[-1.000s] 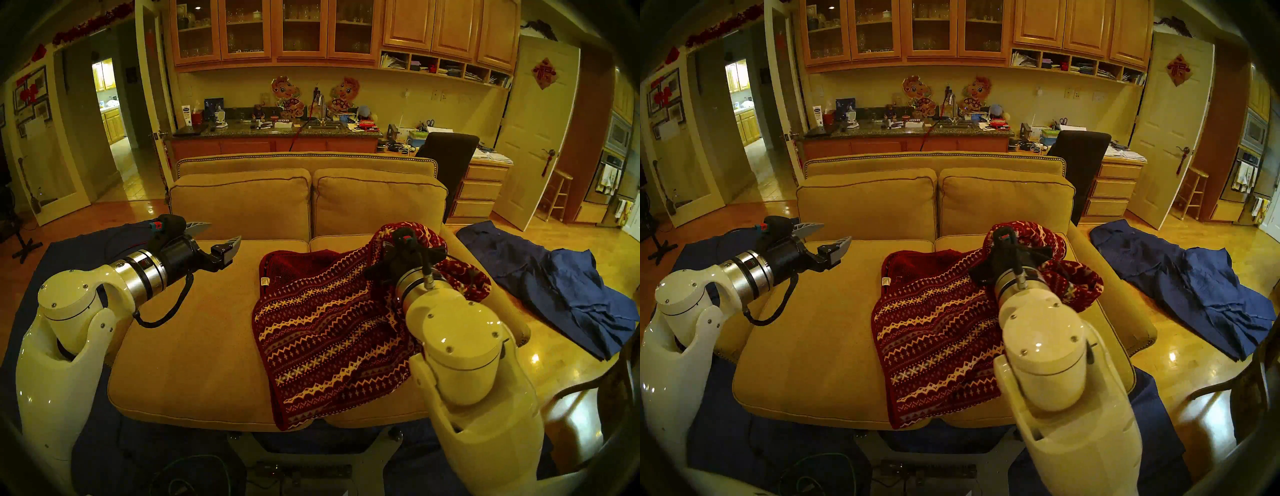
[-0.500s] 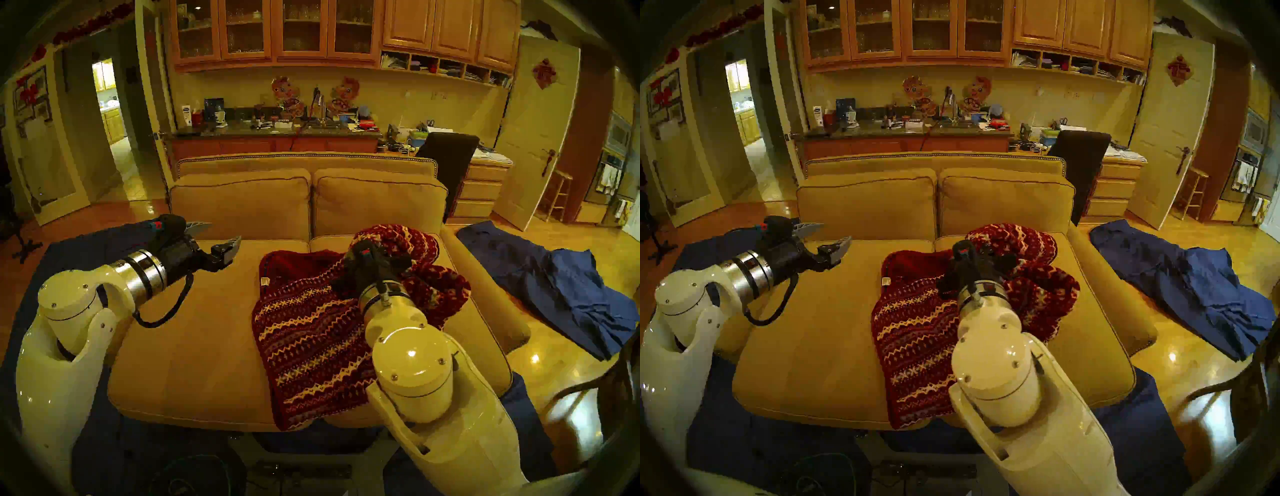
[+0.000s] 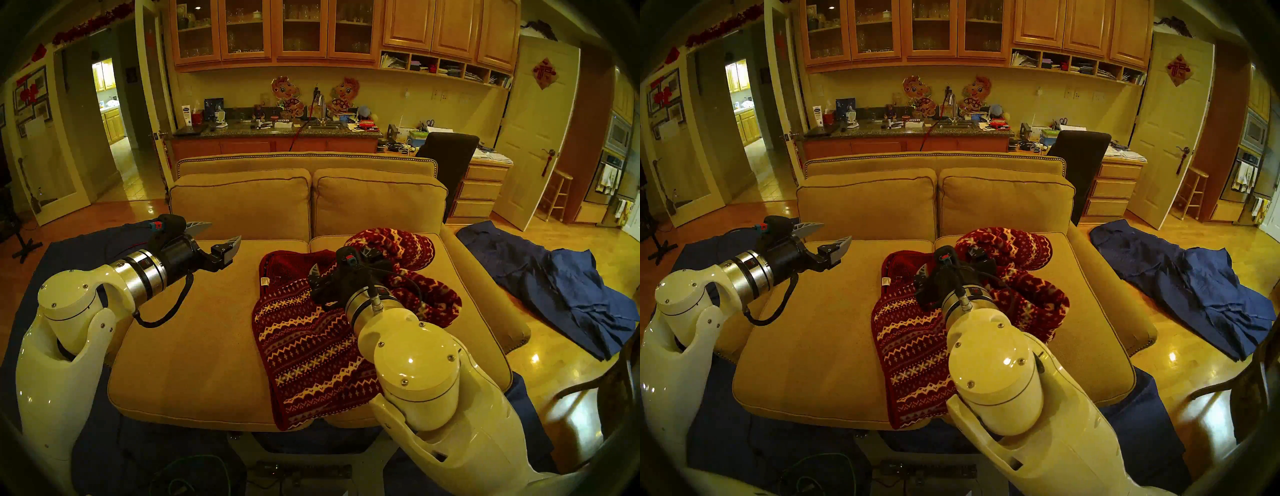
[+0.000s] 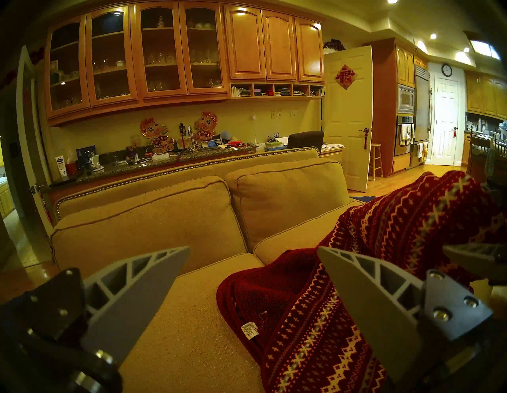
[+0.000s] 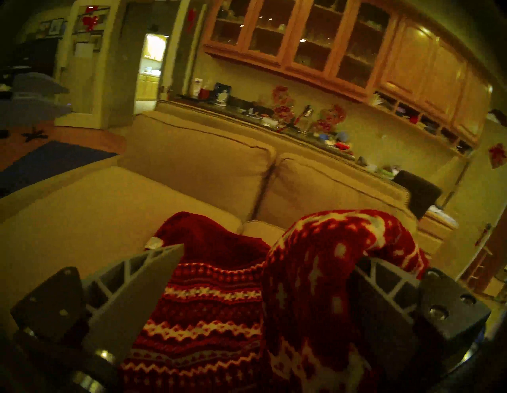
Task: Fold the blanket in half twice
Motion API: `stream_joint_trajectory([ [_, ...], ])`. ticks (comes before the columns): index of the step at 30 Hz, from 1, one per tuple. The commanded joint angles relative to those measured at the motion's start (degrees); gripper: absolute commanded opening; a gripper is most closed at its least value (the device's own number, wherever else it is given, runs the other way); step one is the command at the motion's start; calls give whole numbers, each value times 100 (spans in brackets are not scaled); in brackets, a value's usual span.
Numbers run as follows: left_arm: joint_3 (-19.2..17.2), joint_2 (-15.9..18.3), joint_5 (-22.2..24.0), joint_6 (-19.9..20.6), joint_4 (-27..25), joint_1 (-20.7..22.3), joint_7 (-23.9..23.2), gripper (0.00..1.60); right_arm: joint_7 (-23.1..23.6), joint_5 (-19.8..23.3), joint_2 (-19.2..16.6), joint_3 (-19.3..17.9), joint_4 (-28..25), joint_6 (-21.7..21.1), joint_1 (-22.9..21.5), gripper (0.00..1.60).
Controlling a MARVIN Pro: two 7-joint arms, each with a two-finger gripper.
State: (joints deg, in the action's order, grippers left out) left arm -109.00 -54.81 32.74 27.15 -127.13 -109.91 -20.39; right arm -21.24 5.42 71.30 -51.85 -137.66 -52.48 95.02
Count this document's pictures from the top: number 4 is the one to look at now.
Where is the wooden cubby shelf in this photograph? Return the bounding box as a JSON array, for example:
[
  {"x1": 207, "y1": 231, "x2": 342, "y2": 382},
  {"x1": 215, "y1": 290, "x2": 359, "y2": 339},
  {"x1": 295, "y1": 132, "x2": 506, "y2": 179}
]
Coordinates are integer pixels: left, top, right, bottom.
[{"x1": 230, "y1": 81, "x2": 325, "y2": 99}]

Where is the black office chair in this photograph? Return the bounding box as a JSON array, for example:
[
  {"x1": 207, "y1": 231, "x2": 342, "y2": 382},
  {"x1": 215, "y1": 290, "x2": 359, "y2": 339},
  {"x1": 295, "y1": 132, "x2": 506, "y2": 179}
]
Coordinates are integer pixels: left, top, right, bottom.
[{"x1": 287, "y1": 131, "x2": 324, "y2": 152}]

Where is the solid wooden wall cabinet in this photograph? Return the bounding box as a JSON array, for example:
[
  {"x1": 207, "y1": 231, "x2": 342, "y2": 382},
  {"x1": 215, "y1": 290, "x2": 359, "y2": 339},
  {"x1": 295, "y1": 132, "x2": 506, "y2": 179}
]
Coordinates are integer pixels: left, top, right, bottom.
[{"x1": 224, "y1": 5, "x2": 325, "y2": 84}]

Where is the stainless steel refrigerator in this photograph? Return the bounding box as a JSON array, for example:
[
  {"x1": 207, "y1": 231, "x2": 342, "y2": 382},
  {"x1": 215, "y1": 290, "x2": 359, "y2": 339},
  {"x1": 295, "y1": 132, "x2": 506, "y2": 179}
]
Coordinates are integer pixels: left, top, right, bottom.
[{"x1": 414, "y1": 65, "x2": 432, "y2": 143}]

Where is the wooden kitchen wall cabinet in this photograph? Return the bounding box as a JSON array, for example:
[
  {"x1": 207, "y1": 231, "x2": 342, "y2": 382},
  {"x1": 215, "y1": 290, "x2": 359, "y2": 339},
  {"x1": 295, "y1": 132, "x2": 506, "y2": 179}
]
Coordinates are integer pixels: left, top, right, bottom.
[{"x1": 465, "y1": 71, "x2": 507, "y2": 119}]

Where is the red diamond door ornament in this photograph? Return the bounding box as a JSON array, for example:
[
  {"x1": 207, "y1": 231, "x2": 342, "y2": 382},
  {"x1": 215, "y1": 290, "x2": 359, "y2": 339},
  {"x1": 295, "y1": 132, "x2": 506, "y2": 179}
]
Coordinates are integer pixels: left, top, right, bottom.
[{"x1": 335, "y1": 64, "x2": 358, "y2": 90}]

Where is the cartoon animal wall decoration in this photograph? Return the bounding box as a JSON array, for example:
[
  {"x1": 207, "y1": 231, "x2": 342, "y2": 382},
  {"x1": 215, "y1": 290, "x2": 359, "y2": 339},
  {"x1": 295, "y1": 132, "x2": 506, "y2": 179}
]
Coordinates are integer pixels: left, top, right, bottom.
[
  {"x1": 193, "y1": 112, "x2": 218, "y2": 142},
  {"x1": 139, "y1": 118, "x2": 175, "y2": 153}
]

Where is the small wooden stool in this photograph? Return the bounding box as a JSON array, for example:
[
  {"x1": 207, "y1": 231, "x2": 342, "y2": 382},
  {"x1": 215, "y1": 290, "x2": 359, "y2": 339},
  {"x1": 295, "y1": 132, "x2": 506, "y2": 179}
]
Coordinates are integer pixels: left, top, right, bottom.
[{"x1": 368, "y1": 143, "x2": 384, "y2": 181}]

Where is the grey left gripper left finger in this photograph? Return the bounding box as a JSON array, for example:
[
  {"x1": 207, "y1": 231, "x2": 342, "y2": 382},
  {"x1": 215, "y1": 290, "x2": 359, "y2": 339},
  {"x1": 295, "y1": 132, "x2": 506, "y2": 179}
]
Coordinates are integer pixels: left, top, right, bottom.
[{"x1": 24, "y1": 246, "x2": 191, "y2": 364}]

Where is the dark-topped wooden counter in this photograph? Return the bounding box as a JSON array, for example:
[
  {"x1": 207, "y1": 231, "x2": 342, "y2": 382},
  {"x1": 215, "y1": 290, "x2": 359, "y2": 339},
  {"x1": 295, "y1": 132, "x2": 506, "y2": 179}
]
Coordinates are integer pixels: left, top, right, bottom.
[{"x1": 48, "y1": 145, "x2": 258, "y2": 198}]

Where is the yellow sofa seat cushion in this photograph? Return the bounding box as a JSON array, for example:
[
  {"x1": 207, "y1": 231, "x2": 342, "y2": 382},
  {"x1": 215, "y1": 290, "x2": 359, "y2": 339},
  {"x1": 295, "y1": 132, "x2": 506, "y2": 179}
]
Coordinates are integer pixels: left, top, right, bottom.
[
  {"x1": 253, "y1": 200, "x2": 365, "y2": 266},
  {"x1": 119, "y1": 253, "x2": 266, "y2": 393}
]

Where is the white door with ornament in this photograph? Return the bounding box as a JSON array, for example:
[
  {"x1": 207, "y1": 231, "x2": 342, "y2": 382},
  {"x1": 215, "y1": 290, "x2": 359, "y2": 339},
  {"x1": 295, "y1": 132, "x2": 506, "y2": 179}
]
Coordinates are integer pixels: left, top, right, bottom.
[{"x1": 323, "y1": 46, "x2": 374, "y2": 193}]

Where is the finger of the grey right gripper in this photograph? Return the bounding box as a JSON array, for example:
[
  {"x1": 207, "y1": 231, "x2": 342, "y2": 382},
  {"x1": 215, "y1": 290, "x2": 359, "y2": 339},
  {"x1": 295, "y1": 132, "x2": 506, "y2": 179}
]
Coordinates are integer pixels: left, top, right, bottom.
[{"x1": 442, "y1": 242, "x2": 507, "y2": 286}]

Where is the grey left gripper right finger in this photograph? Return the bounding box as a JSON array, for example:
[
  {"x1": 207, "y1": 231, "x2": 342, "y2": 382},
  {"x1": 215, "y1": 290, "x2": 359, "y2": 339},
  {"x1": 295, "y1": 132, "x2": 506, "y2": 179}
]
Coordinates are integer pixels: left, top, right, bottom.
[{"x1": 317, "y1": 246, "x2": 494, "y2": 387}]

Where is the plain white open door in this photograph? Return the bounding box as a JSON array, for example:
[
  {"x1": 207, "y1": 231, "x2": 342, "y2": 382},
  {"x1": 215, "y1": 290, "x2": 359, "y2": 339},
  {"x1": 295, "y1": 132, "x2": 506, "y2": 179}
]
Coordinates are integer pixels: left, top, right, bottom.
[{"x1": 16, "y1": 46, "x2": 54, "y2": 238}]

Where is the dark blue box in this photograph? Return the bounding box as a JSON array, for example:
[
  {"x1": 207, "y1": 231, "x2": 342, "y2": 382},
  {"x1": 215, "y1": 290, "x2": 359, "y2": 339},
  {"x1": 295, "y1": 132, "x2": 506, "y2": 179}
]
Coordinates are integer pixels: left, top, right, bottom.
[{"x1": 76, "y1": 146, "x2": 97, "y2": 169}]

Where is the red patterned knit blanket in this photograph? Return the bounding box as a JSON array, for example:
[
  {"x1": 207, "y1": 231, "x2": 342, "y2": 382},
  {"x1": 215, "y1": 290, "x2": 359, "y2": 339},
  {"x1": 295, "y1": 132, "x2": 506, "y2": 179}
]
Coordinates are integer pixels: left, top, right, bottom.
[{"x1": 216, "y1": 170, "x2": 507, "y2": 393}]

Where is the wooden desk with drawers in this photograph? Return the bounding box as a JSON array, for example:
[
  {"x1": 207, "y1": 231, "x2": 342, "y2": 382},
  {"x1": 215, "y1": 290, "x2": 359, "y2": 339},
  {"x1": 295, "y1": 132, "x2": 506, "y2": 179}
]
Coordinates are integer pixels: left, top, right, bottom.
[{"x1": 320, "y1": 143, "x2": 345, "y2": 164}]

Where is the yellow-lit kitchen base cabinet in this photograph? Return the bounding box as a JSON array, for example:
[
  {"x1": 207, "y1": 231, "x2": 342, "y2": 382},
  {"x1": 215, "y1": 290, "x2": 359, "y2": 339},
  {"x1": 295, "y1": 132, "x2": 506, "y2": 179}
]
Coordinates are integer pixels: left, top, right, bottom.
[{"x1": 0, "y1": 180, "x2": 15, "y2": 219}]

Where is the yellow sofa back cushion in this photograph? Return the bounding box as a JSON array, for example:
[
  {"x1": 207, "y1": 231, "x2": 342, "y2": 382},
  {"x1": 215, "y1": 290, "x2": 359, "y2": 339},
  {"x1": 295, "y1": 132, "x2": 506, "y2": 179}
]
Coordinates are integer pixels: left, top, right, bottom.
[
  {"x1": 51, "y1": 176, "x2": 248, "y2": 278},
  {"x1": 236, "y1": 158, "x2": 351, "y2": 252}
]

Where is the stainless wall oven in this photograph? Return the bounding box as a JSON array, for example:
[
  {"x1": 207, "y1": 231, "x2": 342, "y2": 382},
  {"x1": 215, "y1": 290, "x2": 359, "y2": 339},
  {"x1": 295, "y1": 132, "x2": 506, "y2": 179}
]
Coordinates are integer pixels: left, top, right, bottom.
[{"x1": 394, "y1": 85, "x2": 416, "y2": 157}]

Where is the glass-door wooden wall cabinet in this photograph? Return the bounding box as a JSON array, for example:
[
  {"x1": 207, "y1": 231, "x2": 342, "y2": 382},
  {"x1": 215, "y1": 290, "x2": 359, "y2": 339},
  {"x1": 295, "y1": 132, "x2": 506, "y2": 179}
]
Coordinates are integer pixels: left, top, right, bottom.
[{"x1": 44, "y1": 2, "x2": 231, "y2": 120}]

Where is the yellow fabric sofa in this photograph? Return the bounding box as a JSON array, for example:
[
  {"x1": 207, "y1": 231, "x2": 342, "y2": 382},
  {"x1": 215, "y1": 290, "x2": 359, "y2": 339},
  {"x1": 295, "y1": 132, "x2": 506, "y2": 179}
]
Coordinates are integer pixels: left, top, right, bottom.
[{"x1": 50, "y1": 147, "x2": 365, "y2": 393}]

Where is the bright ceiling skylight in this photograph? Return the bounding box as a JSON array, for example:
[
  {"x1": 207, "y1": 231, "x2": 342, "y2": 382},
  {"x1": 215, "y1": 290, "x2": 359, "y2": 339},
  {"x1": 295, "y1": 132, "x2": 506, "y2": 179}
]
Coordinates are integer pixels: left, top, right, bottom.
[{"x1": 471, "y1": 40, "x2": 500, "y2": 61}]

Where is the tall wooden oven cabinet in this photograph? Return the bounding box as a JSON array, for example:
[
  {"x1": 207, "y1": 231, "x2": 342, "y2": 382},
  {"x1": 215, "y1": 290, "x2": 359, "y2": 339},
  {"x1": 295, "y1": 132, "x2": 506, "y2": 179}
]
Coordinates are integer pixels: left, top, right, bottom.
[{"x1": 364, "y1": 38, "x2": 416, "y2": 177}]

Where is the white panelled door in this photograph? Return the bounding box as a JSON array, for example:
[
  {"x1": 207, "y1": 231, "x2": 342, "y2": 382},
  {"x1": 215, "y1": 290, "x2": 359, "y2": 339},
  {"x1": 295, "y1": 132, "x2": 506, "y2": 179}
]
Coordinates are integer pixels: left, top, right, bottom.
[{"x1": 431, "y1": 75, "x2": 460, "y2": 166}]

